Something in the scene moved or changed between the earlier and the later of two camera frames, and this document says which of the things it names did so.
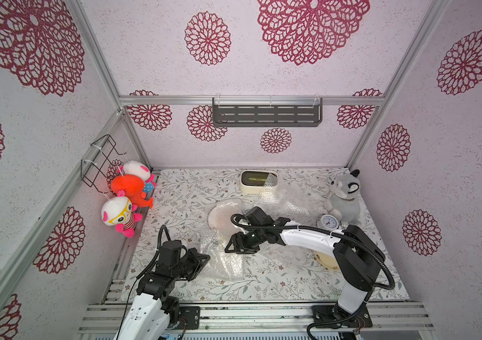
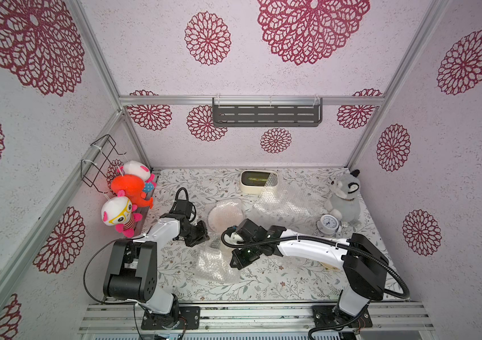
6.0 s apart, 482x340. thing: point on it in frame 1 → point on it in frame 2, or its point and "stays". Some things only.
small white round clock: [329, 222] stays
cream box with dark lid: [253, 181] stays
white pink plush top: [135, 168] stays
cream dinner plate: [327, 261] stays
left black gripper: [198, 260] → [203, 237]
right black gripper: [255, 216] → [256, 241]
